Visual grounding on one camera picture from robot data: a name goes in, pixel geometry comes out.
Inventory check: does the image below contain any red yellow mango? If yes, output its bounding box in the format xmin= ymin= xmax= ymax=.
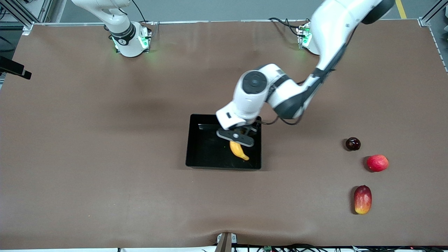
xmin=354 ymin=185 xmax=372 ymax=215

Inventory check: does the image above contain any brown table mat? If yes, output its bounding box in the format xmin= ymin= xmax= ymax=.
xmin=0 ymin=19 xmax=448 ymax=250

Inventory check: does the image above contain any aluminium frame post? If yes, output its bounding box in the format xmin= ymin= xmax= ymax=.
xmin=420 ymin=0 xmax=448 ymax=27
xmin=0 ymin=0 xmax=53 ymax=35

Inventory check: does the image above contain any black left base cable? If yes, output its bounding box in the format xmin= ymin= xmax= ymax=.
xmin=269 ymin=17 xmax=310 ymax=37

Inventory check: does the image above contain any yellow banana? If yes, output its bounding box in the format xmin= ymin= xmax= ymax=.
xmin=229 ymin=141 xmax=250 ymax=161

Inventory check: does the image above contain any black right base cable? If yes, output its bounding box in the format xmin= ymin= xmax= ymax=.
xmin=131 ymin=0 xmax=147 ymax=23

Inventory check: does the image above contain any black base cable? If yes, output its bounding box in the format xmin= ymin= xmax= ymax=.
xmin=131 ymin=0 xmax=147 ymax=23
xmin=269 ymin=17 xmax=310 ymax=37

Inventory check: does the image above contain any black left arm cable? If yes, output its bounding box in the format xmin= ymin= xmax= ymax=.
xmin=261 ymin=26 xmax=357 ymax=126

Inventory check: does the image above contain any black plastic box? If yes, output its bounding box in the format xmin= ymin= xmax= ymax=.
xmin=185 ymin=114 xmax=263 ymax=171

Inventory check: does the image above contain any red peach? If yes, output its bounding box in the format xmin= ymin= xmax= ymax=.
xmin=366 ymin=154 xmax=389 ymax=173

